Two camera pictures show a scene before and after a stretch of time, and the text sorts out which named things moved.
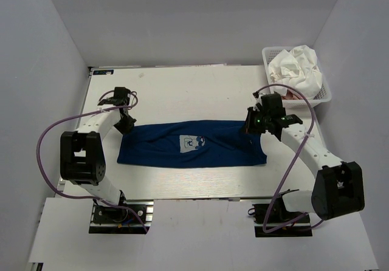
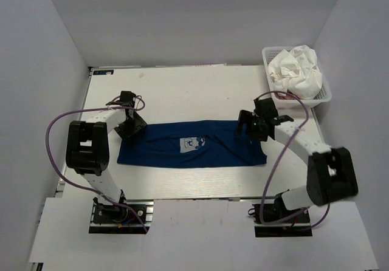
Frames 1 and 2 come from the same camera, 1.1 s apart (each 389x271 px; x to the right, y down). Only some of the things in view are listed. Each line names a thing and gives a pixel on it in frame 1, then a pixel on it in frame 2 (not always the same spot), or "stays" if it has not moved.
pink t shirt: x=290 y=95 stays
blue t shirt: x=189 y=143 stays
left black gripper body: x=126 y=124 to x=131 y=126
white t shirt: x=298 y=69 stays
